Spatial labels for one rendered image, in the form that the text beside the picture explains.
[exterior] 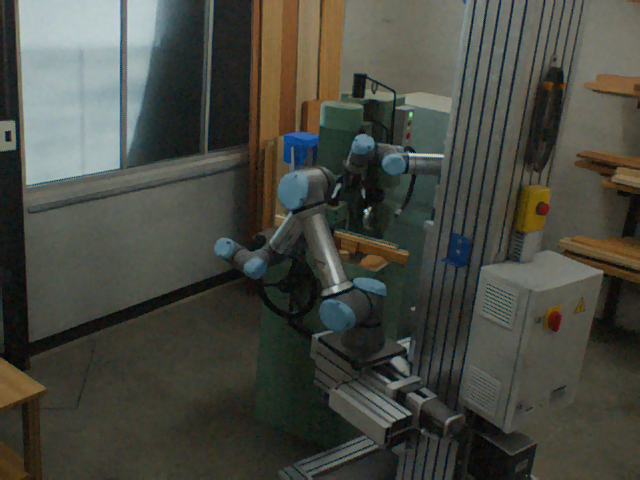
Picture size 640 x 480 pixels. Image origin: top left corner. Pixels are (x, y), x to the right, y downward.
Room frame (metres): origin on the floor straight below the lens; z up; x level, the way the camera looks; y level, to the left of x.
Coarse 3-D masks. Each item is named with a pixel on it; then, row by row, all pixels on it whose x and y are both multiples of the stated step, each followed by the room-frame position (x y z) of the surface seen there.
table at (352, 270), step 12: (276, 228) 3.23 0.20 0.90; (348, 252) 3.01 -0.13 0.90; (360, 252) 3.02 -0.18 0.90; (288, 264) 2.90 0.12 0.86; (348, 264) 2.88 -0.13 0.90; (384, 264) 2.91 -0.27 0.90; (348, 276) 2.88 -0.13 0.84; (360, 276) 2.85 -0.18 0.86; (372, 276) 2.83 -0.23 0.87; (384, 276) 2.90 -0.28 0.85
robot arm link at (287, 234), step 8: (320, 168) 2.48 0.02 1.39; (328, 176) 2.41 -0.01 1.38; (328, 200) 2.46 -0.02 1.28; (288, 216) 2.52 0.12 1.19; (288, 224) 2.51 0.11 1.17; (296, 224) 2.50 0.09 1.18; (280, 232) 2.53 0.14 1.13; (288, 232) 2.51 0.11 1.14; (296, 232) 2.51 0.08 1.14; (272, 240) 2.55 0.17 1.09; (280, 240) 2.53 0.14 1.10; (288, 240) 2.52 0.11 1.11; (264, 248) 2.56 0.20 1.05; (272, 248) 2.55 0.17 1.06; (280, 248) 2.53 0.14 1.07; (288, 248) 2.55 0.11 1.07; (272, 256) 2.54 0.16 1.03; (280, 256) 2.55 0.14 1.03; (272, 264) 2.54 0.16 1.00
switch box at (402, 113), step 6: (396, 108) 3.29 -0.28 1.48; (402, 108) 3.30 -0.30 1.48; (408, 108) 3.32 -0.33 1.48; (414, 108) 3.35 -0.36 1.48; (396, 114) 3.29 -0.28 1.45; (402, 114) 3.28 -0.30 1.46; (408, 114) 3.30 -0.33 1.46; (396, 120) 3.29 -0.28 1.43; (402, 120) 3.28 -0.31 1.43; (408, 120) 3.30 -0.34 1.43; (396, 126) 3.29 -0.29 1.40; (402, 126) 3.27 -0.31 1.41; (408, 126) 3.31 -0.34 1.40; (396, 132) 3.28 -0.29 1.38; (402, 132) 3.27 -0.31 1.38; (408, 132) 3.32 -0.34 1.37; (390, 138) 3.30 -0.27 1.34; (396, 138) 3.28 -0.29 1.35; (402, 138) 3.27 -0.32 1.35; (396, 144) 3.28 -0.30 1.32; (402, 144) 3.28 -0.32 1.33
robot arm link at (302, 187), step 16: (288, 176) 2.33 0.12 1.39; (304, 176) 2.33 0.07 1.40; (320, 176) 2.38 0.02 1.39; (288, 192) 2.31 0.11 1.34; (304, 192) 2.29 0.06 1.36; (320, 192) 2.34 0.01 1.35; (288, 208) 2.30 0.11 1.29; (304, 208) 2.29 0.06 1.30; (320, 208) 2.31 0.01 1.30; (304, 224) 2.30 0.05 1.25; (320, 224) 2.29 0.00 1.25; (320, 240) 2.27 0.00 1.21; (320, 256) 2.26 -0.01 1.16; (336, 256) 2.27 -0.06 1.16; (320, 272) 2.25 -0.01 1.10; (336, 272) 2.25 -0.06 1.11; (336, 288) 2.22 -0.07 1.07; (352, 288) 2.24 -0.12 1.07; (336, 304) 2.18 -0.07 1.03; (352, 304) 2.20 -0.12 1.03; (368, 304) 2.26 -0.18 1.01; (336, 320) 2.18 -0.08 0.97; (352, 320) 2.18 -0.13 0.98
